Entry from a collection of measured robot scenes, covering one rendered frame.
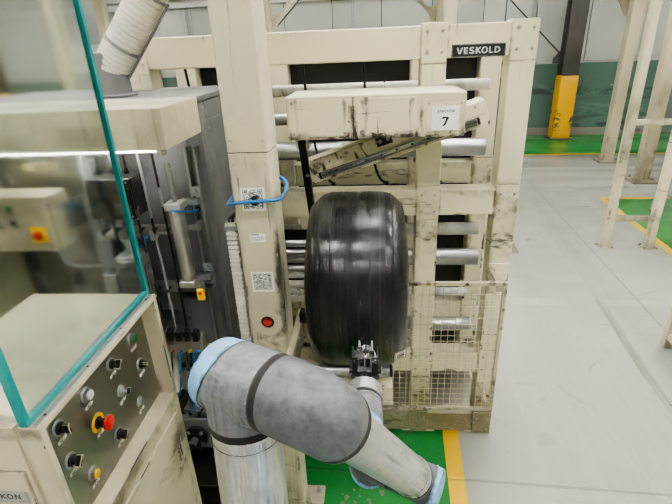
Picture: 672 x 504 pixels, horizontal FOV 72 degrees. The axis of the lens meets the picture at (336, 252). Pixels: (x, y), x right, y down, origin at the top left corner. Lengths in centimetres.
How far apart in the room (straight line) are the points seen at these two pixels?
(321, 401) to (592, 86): 1075
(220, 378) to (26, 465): 63
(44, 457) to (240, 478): 52
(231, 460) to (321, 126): 117
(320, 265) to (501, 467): 164
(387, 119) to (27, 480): 138
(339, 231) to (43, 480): 92
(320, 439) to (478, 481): 195
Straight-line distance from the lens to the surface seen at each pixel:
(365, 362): 128
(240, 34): 141
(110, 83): 188
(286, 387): 65
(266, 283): 159
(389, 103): 164
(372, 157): 180
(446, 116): 166
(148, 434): 160
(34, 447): 120
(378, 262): 134
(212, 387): 72
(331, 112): 165
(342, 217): 141
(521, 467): 269
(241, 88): 142
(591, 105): 1125
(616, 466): 286
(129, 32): 183
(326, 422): 66
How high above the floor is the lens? 194
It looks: 24 degrees down
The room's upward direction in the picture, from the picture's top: 3 degrees counter-clockwise
